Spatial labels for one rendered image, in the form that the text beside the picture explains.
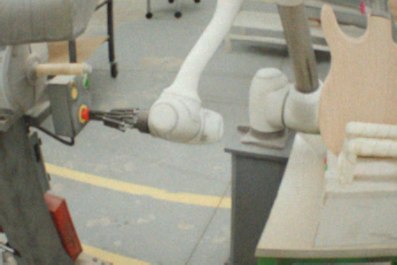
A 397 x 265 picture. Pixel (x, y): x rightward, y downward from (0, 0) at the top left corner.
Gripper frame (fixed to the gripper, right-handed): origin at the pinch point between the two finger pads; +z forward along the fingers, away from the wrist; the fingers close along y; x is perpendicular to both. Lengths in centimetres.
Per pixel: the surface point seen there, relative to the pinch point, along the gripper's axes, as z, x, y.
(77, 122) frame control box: 6.2, -1.0, -4.7
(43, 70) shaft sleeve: 1.0, 28.0, -28.5
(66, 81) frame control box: 7.9, 14.6, -6.5
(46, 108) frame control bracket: 16.4, 6.1, -10.4
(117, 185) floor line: 51, -97, 94
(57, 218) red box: 21.0, -39.3, -16.6
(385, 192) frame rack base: -93, 12, -46
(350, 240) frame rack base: -87, -2, -47
